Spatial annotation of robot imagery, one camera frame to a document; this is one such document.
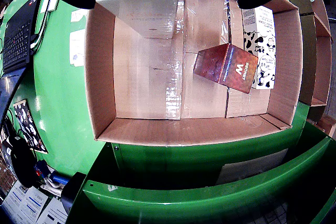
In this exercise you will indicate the cow print carton box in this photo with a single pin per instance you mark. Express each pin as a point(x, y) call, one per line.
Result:
point(263, 37)

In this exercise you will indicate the dark red carton box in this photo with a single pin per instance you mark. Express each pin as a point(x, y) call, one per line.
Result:
point(225, 66)

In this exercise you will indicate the divided cardboard box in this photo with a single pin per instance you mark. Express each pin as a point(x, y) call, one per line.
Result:
point(321, 64)

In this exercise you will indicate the shallow cardboard tray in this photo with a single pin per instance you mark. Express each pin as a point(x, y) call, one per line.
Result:
point(147, 90)

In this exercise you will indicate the black box-shaped object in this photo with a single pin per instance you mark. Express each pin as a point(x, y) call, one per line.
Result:
point(73, 192)

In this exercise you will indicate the white power adapter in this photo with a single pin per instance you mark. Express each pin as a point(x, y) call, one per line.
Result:
point(53, 2)

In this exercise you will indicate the white paper card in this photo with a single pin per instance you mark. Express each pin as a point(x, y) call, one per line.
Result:
point(78, 15)

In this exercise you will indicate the black laptop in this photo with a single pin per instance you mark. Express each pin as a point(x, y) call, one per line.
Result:
point(18, 37)

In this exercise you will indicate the black white patterned card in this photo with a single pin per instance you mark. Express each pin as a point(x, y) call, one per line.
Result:
point(29, 127)

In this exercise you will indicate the grey paper label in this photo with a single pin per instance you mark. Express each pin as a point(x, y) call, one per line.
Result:
point(249, 167)

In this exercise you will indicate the black rounded object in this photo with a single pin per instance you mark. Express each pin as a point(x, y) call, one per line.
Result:
point(23, 163)

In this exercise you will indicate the white printed paper sheet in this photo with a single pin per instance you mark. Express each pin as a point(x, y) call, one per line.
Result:
point(53, 213)
point(23, 203)

